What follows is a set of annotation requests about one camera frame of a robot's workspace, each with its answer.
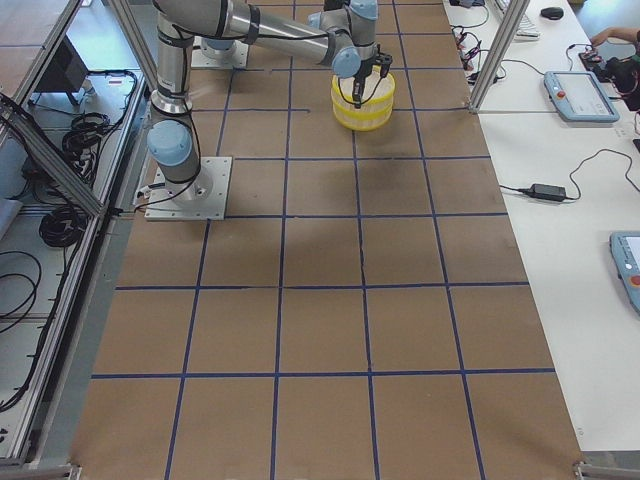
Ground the aluminium frame post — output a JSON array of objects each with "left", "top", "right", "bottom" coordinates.
[{"left": 468, "top": 0, "right": 530, "bottom": 114}]

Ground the blue teach pendant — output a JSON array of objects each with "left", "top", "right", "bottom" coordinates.
[
  {"left": 543, "top": 71, "right": 619, "bottom": 124},
  {"left": 609, "top": 231, "right": 640, "bottom": 312}
]

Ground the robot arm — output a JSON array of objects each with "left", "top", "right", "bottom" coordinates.
[{"left": 144, "top": 1, "right": 392, "bottom": 220}]

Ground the black computer mouse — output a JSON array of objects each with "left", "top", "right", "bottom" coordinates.
[{"left": 539, "top": 7, "right": 564, "bottom": 21}]

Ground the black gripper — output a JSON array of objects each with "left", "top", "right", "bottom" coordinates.
[{"left": 352, "top": 44, "right": 391, "bottom": 109}]

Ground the black power brick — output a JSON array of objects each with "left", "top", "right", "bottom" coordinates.
[{"left": 527, "top": 183, "right": 567, "bottom": 202}]

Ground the yellow steamer layer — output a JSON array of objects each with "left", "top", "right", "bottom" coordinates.
[
  {"left": 333, "top": 104, "right": 393, "bottom": 132},
  {"left": 331, "top": 67, "right": 396, "bottom": 113}
]

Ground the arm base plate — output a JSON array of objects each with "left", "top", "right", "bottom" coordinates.
[{"left": 144, "top": 157, "right": 233, "bottom": 221}]

